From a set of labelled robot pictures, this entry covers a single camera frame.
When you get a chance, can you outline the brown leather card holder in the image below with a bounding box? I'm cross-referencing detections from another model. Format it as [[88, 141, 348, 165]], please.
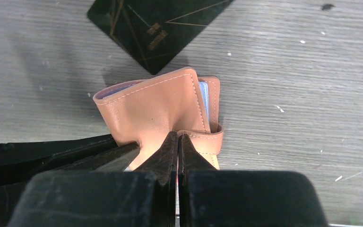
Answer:
[[93, 67, 224, 170]]

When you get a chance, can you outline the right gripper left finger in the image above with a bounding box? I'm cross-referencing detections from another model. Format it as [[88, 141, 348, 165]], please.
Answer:
[[9, 131, 178, 227]]

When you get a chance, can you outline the black credit card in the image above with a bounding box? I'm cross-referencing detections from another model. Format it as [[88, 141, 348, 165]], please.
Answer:
[[86, 0, 232, 75]]

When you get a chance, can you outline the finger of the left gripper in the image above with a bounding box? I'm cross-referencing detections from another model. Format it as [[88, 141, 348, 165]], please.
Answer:
[[0, 143, 139, 227], [0, 134, 118, 186]]

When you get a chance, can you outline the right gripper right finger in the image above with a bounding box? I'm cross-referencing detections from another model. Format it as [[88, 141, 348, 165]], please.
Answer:
[[178, 135, 328, 227]]

